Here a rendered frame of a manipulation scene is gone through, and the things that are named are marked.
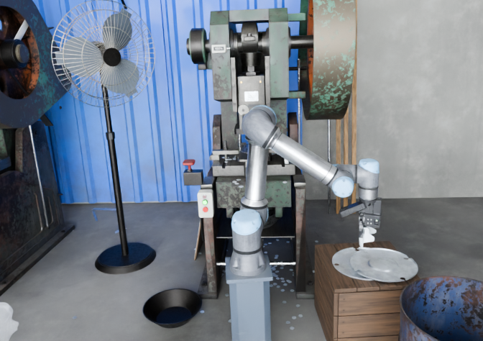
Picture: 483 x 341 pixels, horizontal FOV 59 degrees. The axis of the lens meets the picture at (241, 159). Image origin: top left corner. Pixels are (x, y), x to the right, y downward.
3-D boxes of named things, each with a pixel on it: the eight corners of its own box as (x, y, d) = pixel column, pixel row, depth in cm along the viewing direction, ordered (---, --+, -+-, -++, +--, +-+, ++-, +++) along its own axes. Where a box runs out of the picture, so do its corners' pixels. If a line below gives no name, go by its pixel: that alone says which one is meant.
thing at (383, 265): (433, 273, 182) (433, 271, 182) (376, 288, 173) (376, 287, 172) (388, 244, 208) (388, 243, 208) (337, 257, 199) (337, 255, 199)
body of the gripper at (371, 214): (379, 230, 168) (380, 201, 165) (356, 227, 171) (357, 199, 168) (381, 222, 175) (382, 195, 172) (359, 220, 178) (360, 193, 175)
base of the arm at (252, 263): (268, 275, 169) (267, 252, 166) (230, 278, 168) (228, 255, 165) (264, 256, 183) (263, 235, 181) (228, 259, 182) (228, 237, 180)
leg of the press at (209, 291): (218, 299, 232) (208, 137, 207) (197, 299, 232) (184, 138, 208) (231, 227, 320) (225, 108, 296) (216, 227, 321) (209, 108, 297)
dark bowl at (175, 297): (198, 336, 203) (197, 324, 201) (136, 336, 205) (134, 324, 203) (206, 299, 232) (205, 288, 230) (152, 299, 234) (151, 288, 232)
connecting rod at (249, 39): (262, 89, 221) (261, 20, 212) (238, 90, 222) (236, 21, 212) (263, 85, 241) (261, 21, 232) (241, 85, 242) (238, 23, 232)
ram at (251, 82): (266, 129, 224) (264, 73, 216) (238, 131, 225) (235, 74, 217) (266, 124, 241) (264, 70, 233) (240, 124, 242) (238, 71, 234)
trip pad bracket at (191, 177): (203, 206, 224) (201, 170, 218) (185, 206, 224) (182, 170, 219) (205, 201, 229) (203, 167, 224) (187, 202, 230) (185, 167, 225)
